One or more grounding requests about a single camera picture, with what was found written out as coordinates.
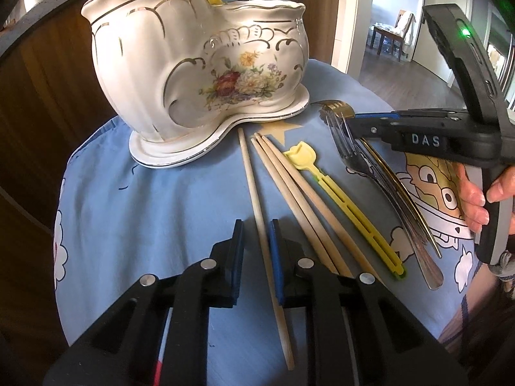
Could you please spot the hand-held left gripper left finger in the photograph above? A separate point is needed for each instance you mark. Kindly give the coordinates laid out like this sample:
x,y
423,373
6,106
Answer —
x,y
238,253

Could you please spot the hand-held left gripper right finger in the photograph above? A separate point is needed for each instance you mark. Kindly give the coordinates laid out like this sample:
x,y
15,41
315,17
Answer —
x,y
275,253

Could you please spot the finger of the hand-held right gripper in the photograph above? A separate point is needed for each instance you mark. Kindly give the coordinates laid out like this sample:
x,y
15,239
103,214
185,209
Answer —
x,y
362,126
378,115

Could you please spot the gold fork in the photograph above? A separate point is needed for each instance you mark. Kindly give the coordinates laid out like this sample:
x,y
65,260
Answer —
x,y
340,108

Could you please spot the wooden chopstick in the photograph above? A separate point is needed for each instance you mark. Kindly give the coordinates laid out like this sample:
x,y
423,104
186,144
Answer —
x,y
306,209
322,209
257,209
286,193

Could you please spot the silver fork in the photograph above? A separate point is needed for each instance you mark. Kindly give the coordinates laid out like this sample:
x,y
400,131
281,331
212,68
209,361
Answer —
x,y
426,269
396,193

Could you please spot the white floral porcelain shoe holder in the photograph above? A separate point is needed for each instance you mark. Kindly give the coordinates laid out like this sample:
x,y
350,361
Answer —
x,y
161,72

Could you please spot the person's right hand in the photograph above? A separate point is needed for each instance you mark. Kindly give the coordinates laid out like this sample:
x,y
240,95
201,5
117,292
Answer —
x,y
474,205

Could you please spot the white door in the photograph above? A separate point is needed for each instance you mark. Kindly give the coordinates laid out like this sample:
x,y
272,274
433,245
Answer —
x,y
438,0

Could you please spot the wooden chair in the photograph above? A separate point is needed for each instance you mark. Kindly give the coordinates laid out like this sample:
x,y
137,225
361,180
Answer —
x,y
382,34

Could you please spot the white cloth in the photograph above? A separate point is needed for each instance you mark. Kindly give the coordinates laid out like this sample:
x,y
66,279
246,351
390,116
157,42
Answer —
x,y
404,26

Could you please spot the blue cartoon printed cloth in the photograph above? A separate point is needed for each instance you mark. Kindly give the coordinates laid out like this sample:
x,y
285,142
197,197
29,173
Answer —
x,y
161,217

